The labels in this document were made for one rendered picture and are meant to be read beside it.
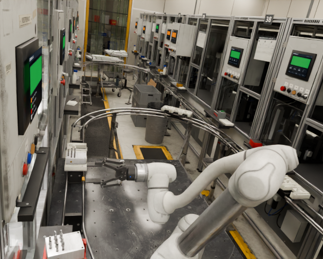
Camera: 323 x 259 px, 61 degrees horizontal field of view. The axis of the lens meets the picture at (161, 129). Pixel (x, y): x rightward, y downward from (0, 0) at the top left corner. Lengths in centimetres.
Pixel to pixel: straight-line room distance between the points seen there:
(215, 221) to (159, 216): 35
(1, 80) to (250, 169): 71
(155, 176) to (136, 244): 46
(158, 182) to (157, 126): 304
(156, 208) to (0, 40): 101
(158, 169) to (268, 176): 61
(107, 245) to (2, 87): 121
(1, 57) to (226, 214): 84
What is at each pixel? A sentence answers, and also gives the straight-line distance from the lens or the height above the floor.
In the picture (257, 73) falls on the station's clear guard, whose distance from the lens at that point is 293.
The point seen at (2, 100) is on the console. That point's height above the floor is 165.
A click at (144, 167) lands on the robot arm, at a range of 136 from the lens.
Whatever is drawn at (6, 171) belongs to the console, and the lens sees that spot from 64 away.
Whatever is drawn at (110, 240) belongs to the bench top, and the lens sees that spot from 166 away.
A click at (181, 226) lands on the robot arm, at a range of 143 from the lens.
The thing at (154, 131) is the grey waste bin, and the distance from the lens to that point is 439.
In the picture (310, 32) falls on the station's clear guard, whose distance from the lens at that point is 250.
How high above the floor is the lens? 182
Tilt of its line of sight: 21 degrees down
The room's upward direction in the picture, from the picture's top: 9 degrees clockwise
